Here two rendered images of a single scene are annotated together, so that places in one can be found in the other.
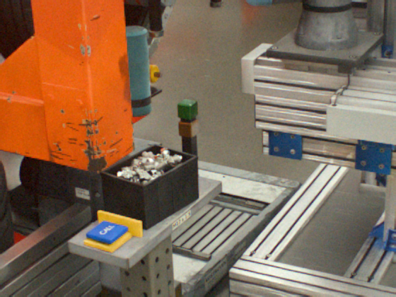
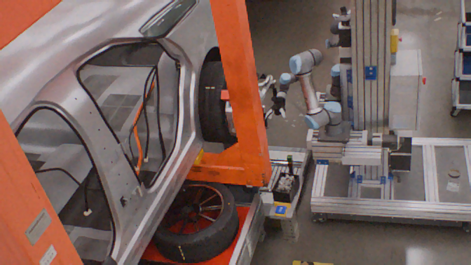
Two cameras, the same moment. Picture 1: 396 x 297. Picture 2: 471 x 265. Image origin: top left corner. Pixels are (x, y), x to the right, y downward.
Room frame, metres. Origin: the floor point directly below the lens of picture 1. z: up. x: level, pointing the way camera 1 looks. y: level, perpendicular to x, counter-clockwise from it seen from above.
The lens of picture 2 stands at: (-0.82, 0.76, 3.16)
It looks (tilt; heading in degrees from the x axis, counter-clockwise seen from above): 37 degrees down; 352
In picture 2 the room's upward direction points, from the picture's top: 12 degrees counter-clockwise
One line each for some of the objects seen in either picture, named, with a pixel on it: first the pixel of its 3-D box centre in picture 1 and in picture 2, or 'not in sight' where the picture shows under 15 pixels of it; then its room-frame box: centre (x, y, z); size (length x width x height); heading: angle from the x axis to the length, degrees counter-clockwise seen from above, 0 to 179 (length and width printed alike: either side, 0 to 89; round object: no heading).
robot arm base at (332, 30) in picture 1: (327, 20); (333, 125); (1.97, -0.33, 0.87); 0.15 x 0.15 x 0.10
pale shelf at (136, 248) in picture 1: (149, 214); (287, 196); (1.86, 0.11, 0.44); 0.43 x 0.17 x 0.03; 148
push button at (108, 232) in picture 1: (107, 233); (281, 209); (1.71, 0.21, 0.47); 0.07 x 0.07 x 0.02; 58
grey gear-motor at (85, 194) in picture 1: (67, 194); (237, 183); (2.35, 0.39, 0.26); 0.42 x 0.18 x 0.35; 58
